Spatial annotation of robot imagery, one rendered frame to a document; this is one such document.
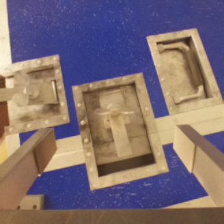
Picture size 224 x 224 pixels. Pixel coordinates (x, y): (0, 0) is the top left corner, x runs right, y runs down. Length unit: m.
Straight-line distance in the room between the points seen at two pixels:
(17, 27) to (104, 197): 0.34
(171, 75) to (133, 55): 0.08
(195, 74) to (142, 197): 0.23
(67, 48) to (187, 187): 0.32
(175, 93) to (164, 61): 0.07
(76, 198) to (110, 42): 0.27
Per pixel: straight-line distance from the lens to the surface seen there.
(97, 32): 0.34
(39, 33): 0.36
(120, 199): 0.28
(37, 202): 0.28
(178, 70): 0.34
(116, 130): 0.26
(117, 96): 0.29
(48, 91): 0.31
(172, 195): 0.30
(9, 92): 0.31
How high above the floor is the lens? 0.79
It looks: 4 degrees down
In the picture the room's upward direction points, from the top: 102 degrees counter-clockwise
